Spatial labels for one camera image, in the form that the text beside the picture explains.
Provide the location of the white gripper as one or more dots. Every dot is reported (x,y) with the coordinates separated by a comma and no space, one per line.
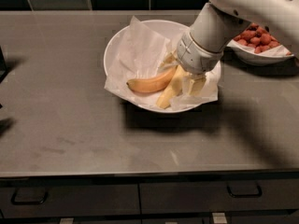
(196,57)

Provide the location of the pale yellow banana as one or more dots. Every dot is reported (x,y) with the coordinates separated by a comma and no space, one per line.
(173,89)

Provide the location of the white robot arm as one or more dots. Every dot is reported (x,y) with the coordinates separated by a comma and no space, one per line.
(219,21)

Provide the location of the orange-yellow banana left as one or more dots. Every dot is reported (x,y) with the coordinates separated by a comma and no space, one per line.
(153,84)

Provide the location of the white bowl with bananas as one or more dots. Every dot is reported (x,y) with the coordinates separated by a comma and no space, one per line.
(141,65)

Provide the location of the white bowl with strawberries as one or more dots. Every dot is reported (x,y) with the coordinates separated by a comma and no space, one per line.
(257,60)

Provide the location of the white paper liner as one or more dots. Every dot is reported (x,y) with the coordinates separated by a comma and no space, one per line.
(136,51)

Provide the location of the pile of red strawberries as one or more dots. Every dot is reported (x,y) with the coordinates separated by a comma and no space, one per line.
(256,37)

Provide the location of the white paper under strawberries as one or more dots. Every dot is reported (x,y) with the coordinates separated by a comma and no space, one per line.
(277,52)

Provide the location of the right dark drawer front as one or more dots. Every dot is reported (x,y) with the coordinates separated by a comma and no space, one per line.
(200,197)

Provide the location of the dark drawer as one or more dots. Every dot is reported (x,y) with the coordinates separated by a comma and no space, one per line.
(200,197)
(76,201)

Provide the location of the left dark drawer front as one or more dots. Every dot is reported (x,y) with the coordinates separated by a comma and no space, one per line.
(76,201)

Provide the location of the dark object at left edge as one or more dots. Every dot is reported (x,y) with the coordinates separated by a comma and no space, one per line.
(3,66)

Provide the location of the right black drawer handle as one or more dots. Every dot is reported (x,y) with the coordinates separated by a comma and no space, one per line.
(244,190)

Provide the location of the black drawer handle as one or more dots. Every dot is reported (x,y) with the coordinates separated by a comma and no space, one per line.
(244,190)
(29,196)

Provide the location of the left black drawer handle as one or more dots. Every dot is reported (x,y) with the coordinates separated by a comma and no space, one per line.
(29,196)

